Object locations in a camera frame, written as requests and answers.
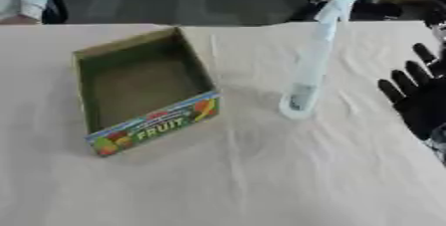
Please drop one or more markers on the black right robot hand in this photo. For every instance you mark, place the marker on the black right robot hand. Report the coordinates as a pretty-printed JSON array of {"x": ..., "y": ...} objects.
[{"x": 423, "y": 104}]

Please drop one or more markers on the open cardboard box green inside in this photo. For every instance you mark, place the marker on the open cardboard box green inside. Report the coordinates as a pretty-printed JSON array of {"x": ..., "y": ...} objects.
[{"x": 142, "y": 87}]

